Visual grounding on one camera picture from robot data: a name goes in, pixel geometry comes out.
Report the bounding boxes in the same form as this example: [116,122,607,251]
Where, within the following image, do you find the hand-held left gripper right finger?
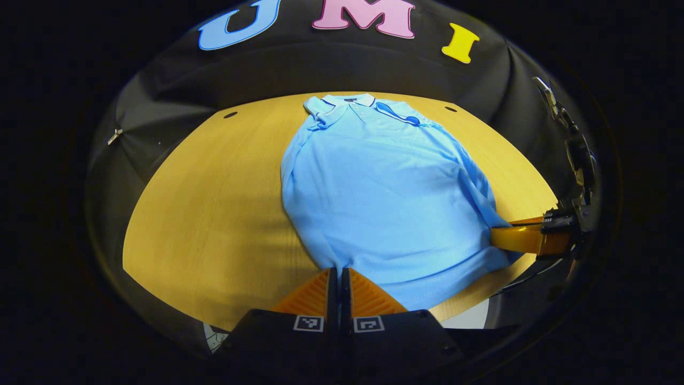
[340,267,465,376]

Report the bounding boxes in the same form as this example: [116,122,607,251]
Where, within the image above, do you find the light blue polo T-shirt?
[280,93,523,312]

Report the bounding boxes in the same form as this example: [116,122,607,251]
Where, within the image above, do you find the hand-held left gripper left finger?
[214,267,340,376]

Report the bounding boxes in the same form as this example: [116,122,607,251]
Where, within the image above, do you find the black backdrop cloth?
[84,0,602,343]

